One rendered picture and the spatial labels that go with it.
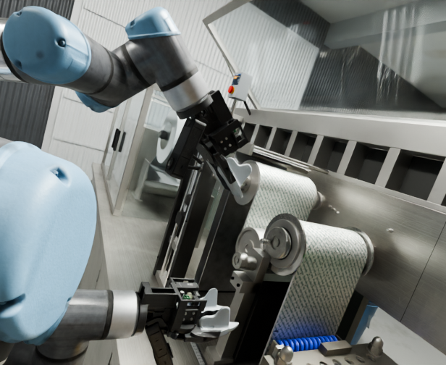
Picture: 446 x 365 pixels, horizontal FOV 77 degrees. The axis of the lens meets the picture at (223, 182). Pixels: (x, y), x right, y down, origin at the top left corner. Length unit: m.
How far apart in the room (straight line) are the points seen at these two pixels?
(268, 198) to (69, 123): 2.90
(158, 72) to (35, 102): 3.10
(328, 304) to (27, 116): 3.29
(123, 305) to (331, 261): 0.48
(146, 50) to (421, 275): 0.80
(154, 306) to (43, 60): 0.39
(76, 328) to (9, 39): 0.38
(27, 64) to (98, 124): 3.13
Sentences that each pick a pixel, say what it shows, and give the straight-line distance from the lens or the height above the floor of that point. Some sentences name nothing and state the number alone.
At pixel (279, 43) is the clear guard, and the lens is 1.17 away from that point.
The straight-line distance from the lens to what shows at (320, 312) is 0.83.
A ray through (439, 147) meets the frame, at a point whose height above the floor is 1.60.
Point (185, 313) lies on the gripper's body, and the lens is 0.56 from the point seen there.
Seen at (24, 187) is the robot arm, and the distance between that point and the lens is 0.19.
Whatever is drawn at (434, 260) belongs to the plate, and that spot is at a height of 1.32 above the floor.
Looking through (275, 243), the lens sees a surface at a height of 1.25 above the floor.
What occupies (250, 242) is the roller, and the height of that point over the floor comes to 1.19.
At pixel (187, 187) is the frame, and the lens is 0.95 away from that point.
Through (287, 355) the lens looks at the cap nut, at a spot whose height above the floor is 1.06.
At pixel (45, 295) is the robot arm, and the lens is 0.22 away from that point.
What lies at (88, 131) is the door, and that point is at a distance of 3.52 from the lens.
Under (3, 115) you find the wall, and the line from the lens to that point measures 3.61.
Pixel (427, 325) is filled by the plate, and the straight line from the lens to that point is 0.90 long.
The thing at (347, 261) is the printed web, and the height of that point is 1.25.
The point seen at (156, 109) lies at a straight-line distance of 1.49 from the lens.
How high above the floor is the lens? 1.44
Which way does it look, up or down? 8 degrees down
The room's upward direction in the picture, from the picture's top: 18 degrees clockwise
